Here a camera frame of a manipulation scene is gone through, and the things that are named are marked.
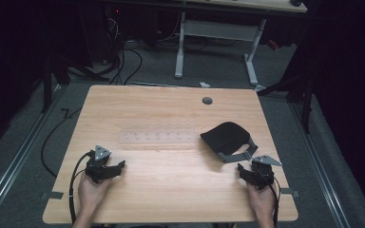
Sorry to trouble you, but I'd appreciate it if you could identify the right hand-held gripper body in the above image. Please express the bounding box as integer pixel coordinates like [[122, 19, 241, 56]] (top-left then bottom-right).
[[250, 154, 283, 191]]

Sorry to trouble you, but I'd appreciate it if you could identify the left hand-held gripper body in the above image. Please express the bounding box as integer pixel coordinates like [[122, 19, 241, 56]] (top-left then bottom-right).
[[85, 144, 112, 184]]

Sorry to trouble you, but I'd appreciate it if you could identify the black cap with grey strap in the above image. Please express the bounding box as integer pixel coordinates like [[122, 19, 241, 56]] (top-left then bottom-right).
[[200, 121, 259, 164]]

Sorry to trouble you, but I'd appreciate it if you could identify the person's right hand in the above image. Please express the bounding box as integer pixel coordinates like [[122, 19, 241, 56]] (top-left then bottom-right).
[[246, 181, 279, 220]]

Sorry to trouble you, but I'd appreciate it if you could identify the grey tape strip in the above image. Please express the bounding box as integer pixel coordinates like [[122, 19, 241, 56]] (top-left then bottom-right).
[[40, 190, 65, 200], [279, 187, 300, 200]]

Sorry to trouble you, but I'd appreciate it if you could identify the clear tape patch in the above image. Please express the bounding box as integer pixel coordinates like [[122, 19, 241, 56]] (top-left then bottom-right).
[[118, 121, 198, 152]]

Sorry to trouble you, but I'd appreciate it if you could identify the black metal stand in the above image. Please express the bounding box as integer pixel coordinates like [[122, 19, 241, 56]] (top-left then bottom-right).
[[39, 53, 110, 115], [256, 71, 316, 135]]

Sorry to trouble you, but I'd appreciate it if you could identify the dark computer tower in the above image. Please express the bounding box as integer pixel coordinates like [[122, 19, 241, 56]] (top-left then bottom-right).
[[75, 4, 124, 68]]

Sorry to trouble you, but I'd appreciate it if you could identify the small red object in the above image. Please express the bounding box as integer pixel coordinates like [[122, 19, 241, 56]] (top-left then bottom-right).
[[267, 39, 280, 52]]

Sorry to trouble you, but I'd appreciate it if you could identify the desk with white legs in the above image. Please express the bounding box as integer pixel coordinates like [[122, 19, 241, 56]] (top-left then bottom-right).
[[107, 0, 309, 93]]

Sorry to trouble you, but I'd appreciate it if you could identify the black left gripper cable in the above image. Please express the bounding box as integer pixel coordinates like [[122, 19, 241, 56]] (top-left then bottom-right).
[[68, 150, 95, 226]]

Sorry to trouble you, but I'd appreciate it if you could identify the black floor cable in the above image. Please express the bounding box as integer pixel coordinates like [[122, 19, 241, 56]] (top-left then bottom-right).
[[40, 107, 84, 179]]

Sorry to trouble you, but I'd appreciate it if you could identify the aluminium floor rail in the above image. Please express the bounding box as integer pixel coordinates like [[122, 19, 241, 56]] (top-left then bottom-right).
[[0, 83, 65, 220], [288, 102, 352, 228]]

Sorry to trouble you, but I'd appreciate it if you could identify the bundle of black cables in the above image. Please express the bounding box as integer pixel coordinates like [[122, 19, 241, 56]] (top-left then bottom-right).
[[106, 12, 144, 86]]

